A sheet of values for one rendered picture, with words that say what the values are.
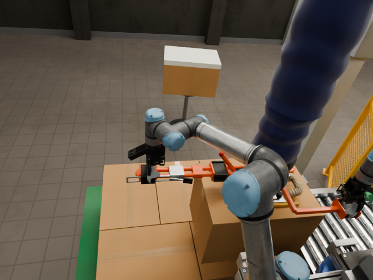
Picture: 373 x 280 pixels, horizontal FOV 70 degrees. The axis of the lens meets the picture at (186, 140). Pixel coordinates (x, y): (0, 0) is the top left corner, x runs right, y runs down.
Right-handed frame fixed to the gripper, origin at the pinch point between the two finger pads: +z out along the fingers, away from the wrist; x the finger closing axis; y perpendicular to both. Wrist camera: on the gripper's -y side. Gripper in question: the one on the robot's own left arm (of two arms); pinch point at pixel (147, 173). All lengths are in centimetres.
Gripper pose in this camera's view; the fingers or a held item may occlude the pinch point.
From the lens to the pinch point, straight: 129.0
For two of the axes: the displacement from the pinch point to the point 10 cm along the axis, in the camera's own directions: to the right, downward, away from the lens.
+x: -1.4, -6.5, 7.5
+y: 9.8, -0.1, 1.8
